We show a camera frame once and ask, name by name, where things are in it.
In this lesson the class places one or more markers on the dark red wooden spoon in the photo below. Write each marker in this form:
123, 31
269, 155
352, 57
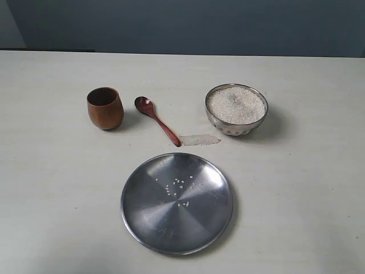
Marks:
145, 106

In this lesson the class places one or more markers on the steel bowl of rice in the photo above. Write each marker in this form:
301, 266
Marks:
235, 109

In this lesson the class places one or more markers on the clear tape strip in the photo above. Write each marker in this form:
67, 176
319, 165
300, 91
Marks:
199, 140

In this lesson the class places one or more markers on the round steel plate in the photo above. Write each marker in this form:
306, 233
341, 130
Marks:
176, 203

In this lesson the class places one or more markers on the brown wooden cup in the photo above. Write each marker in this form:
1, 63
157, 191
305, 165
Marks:
105, 108

